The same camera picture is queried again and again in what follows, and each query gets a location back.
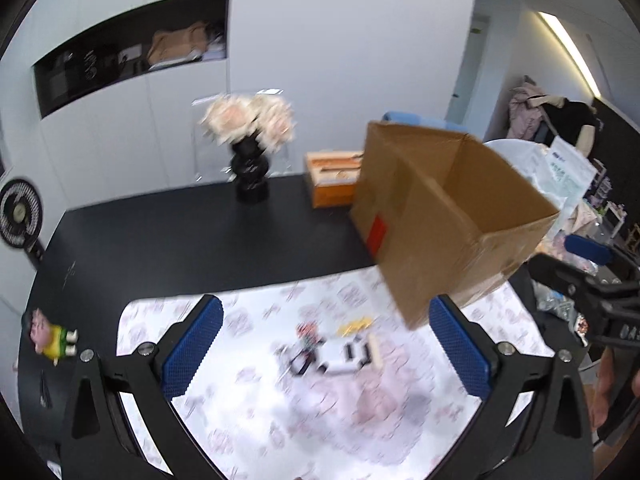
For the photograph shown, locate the white green printed pouch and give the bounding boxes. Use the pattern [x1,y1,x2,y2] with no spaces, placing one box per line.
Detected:
[544,136,597,217]

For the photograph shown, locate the wooden comb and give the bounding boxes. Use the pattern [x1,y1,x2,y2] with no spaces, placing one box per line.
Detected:
[367,334,384,370]

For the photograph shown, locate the white plastic bag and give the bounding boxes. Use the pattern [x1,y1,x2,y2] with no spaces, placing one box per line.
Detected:
[485,139,551,180]

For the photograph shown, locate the cartoon boy figurine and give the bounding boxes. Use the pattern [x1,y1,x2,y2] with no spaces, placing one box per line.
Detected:
[26,309,78,366]

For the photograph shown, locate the white label printer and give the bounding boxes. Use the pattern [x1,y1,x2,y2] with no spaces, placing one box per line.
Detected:
[316,338,372,375]

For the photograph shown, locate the white patterned table mat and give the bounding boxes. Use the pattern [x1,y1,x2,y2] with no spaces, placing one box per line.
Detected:
[114,263,557,480]

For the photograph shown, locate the black pen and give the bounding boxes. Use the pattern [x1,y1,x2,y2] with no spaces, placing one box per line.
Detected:
[39,370,53,410]

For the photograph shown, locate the pile of clothes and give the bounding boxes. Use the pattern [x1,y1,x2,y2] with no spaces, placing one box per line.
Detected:
[506,79,603,158]

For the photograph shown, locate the brown cardboard box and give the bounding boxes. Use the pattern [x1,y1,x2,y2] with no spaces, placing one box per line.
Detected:
[350,122,559,330]

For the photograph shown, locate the black vase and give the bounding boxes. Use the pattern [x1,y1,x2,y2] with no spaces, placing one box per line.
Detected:
[230,132,269,204]

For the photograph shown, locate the black round desk fan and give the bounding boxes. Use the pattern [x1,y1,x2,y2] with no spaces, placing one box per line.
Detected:
[1,178,44,266]

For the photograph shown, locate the orange tissue box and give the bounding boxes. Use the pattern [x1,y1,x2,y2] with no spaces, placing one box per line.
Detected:
[305,151,363,209]

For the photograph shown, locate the blue checked towel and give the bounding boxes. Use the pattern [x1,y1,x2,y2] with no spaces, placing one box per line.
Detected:
[382,110,468,133]

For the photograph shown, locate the cream artificial roses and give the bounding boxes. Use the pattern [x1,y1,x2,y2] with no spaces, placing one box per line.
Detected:
[200,92,295,153]

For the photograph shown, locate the brown handbag on shelf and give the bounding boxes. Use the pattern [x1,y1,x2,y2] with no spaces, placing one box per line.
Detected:
[148,21,208,65]

